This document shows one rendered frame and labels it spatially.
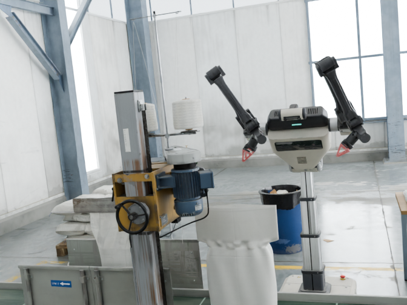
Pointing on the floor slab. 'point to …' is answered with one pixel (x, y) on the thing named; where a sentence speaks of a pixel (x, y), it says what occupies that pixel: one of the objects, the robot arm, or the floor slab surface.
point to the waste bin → (285, 216)
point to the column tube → (138, 138)
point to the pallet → (62, 249)
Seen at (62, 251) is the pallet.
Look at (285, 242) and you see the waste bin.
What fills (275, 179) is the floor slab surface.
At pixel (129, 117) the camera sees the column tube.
